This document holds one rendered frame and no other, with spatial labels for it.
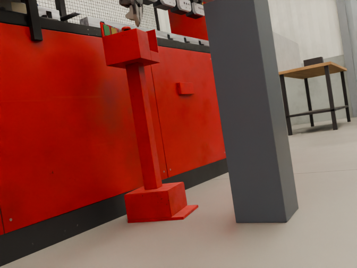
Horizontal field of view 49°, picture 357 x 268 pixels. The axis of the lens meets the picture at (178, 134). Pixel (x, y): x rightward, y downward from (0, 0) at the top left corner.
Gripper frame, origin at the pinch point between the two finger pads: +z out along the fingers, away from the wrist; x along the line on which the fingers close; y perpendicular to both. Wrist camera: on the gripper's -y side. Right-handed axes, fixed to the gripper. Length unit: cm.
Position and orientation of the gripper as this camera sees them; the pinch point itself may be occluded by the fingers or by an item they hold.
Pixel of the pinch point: (138, 23)
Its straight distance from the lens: 179.3
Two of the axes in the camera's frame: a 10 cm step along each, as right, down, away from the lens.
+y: -9.4, 0.5, 3.5
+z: 0.7, 10.0, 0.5
